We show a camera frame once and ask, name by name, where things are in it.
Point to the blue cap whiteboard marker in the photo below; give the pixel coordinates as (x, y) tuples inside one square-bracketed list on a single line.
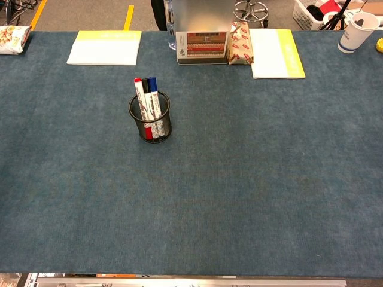
[(154, 89)]

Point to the black mesh pen cup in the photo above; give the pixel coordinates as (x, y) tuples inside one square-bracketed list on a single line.
[(166, 125)]

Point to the black cap whiteboard marker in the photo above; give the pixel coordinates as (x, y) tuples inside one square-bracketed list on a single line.
[(146, 91)]

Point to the red cap whiteboard marker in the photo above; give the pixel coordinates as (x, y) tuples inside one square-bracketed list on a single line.
[(139, 92)]

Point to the blue felt table mat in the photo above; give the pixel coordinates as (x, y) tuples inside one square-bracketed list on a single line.
[(239, 167)]

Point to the gold red patterned package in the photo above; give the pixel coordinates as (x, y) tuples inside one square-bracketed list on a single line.
[(240, 45)]

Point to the clear plastic water bottle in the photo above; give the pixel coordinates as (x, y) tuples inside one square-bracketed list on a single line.
[(170, 24)]

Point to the yellow white Lexicon notebook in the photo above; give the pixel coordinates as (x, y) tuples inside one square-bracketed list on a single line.
[(275, 53)]

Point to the plain yellow white notebook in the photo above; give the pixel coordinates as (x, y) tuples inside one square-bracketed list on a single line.
[(104, 49)]

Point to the person in black trousers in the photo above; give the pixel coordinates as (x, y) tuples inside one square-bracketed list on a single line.
[(158, 13)]

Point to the chrome stool base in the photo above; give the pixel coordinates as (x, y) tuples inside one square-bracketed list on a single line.
[(251, 10)]

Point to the white plastic basket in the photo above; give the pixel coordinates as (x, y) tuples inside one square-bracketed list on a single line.
[(305, 15)]

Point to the black tripod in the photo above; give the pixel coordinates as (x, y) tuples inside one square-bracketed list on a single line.
[(336, 18)]

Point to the white paper cup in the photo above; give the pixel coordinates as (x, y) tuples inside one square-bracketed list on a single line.
[(354, 34)]

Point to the white snack bag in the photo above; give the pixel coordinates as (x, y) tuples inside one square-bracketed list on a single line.
[(12, 40)]

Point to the small yellow round object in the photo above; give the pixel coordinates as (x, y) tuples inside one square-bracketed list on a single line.
[(380, 46)]

